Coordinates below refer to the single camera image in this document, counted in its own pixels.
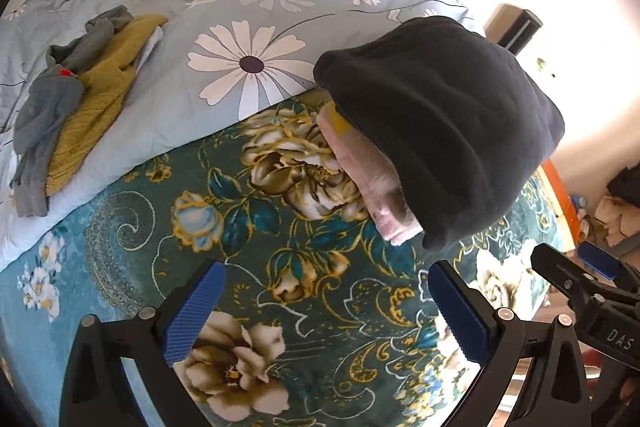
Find folded pink garment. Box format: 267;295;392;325
316;103;425;247

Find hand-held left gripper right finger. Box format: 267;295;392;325
429;260;591;427

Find dark grey white sweatshirt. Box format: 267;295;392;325
313;16;566;251

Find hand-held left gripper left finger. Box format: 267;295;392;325
59;261;227;427

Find blue floral plush blanket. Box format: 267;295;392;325
0;89;576;427

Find grey garment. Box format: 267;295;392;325
9;5;133;218

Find black rectangular device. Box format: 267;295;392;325
492;4;543;55

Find beige cardboard pieces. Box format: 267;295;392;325
592;196;640;248

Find orange wooden bed frame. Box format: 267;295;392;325
542;159;583;253

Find yellow knit sweater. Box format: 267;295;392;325
45;13;168;196

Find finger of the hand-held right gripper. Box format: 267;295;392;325
576;241;626;280
531;243;585;297

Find dark cloth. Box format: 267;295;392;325
607;167;640;210

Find white garment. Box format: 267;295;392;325
134;26;166;70

